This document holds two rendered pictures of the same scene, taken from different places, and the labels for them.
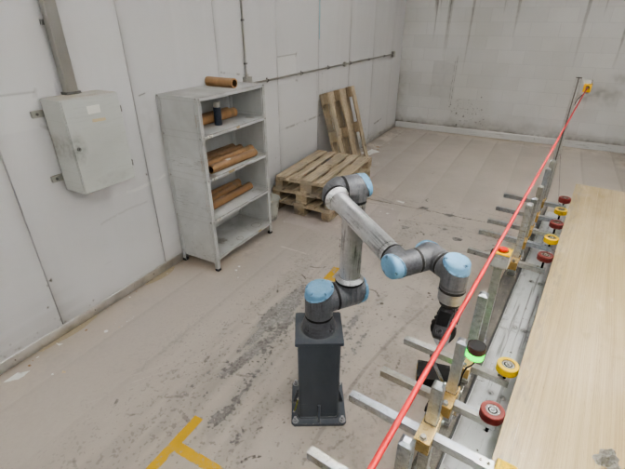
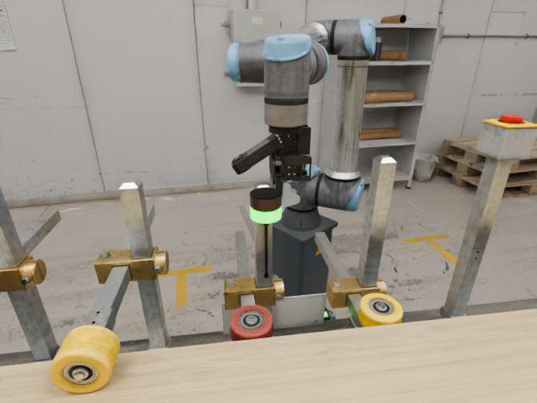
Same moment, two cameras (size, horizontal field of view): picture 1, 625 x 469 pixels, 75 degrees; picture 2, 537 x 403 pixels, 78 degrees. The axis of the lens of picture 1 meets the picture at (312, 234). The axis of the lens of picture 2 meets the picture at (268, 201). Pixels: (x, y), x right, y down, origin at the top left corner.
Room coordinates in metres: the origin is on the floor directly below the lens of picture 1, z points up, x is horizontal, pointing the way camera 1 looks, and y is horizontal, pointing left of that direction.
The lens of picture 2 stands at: (0.66, -0.98, 1.36)
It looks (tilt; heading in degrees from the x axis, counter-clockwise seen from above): 25 degrees down; 48
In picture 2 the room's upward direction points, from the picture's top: straight up
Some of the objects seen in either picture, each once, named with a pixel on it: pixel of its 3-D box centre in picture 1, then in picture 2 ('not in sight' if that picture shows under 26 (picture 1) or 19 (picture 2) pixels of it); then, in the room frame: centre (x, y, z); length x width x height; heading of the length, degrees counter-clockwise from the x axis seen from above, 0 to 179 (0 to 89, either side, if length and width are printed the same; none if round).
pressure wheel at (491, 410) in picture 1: (489, 420); (252, 340); (0.95, -0.62, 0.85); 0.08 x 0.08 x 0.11
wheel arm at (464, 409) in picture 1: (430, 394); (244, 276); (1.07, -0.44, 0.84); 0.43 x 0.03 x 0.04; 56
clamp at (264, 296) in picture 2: (449, 398); (253, 292); (1.05, -0.51, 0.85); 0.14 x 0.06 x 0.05; 146
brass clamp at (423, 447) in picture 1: (428, 430); (133, 264); (0.84, -0.36, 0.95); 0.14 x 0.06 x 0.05; 146
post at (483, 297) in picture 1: (472, 341); (370, 256); (1.27, -0.66, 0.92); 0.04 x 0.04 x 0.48; 56
